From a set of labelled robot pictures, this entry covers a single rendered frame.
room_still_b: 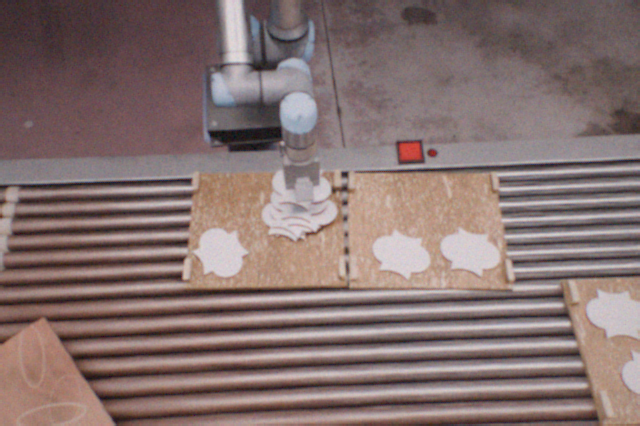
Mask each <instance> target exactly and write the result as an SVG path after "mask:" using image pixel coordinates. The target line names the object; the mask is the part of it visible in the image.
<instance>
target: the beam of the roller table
mask: <svg viewBox="0 0 640 426"><path fill-rule="evenodd" d="M423 147H424V153H425V159H426V162H425V164H418V165H398V160H397V153H396V146H384V147H358V148H333V149H318V153H319V158H320V169H323V171H335V169H340V170H341V175H347V173H348V172H349V171H354V173H412V172H437V171H461V170H486V169H511V168H522V167H536V166H561V165H588V164H613V163H639V162H640V135H616V136H589V137H564V138H556V139H537V140H511V141H485V142H460V143H435V144H423ZM430 149H434V150H436V151H437V152H438V156H437V157H435V158H431V157H429V156H428V155H427V151H428V150H430ZM281 170H282V159H281V157H280V156H279V151H258V152H233V153H208V154H183V155H163V154H157V155H131V156H105V157H80V158H54V159H27V160H1V161H0V188H1V189H8V188H10V187H21V188H41V187H66V186H92V185H117V184H143V183H167V182H192V181H193V174H194V172H200V173H251V172H279V171H281Z"/></svg>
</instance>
